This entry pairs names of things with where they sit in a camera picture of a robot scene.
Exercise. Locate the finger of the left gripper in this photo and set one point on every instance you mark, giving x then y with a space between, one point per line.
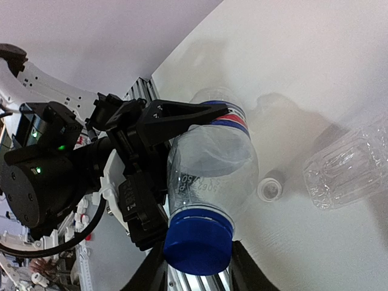
164 120

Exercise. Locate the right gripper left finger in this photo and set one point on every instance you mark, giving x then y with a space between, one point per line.
152 274

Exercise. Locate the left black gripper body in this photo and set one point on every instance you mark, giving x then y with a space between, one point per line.
119 120

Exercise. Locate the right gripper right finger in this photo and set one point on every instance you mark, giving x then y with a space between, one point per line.
244 272

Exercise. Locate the blue Pepsi bottle cap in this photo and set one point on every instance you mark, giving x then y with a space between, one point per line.
198 245

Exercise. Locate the Pepsi bottle blue label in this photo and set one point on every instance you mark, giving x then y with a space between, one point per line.
214 166

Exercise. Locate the clear white bottle cap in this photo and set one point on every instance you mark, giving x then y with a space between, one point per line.
269 189

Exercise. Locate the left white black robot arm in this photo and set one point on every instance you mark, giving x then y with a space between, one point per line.
57 160

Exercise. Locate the clear ribbed plastic bottle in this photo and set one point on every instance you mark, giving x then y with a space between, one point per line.
351 168

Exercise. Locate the aluminium front rail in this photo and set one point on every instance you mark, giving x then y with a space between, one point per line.
145 97

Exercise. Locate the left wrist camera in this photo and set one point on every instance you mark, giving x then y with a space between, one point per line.
132 200

